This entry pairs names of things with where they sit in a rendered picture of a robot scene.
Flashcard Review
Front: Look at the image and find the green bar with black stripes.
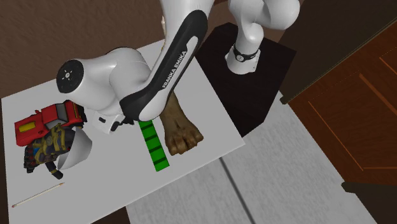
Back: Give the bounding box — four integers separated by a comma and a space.
137, 118, 171, 172

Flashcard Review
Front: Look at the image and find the white table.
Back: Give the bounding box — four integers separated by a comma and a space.
1, 39, 246, 224

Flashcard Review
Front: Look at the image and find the brown foot figure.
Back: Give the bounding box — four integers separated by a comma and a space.
158, 91, 205, 157

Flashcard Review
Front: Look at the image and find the red toy truck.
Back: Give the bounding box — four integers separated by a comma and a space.
14, 100, 88, 148

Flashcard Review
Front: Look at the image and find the dark armoured action figure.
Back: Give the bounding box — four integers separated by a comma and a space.
23, 123, 76, 180

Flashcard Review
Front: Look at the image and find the pale pencil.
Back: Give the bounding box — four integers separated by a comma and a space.
11, 182, 66, 208

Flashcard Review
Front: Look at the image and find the black robot stand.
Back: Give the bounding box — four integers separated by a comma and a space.
195, 22, 297, 138

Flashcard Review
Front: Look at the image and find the brown wooden door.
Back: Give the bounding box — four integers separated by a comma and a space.
288, 20, 397, 188

